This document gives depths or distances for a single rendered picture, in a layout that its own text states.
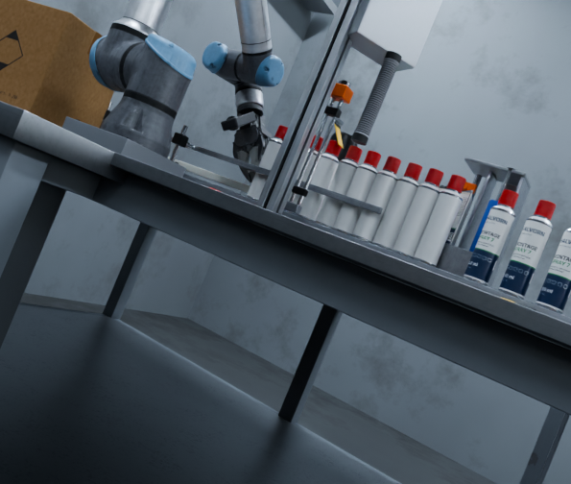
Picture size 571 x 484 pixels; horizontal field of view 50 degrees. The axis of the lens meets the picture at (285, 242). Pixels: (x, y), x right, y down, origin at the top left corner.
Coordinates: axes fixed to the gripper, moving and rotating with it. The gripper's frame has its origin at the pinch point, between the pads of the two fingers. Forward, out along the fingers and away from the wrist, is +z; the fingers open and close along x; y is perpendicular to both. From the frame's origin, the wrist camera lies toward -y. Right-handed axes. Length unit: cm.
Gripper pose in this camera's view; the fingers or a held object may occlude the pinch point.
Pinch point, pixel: (249, 176)
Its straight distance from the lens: 158.5
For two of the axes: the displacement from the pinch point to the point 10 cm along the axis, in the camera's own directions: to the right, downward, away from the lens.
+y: 4.6, 2.0, 8.7
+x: -8.9, 1.8, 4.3
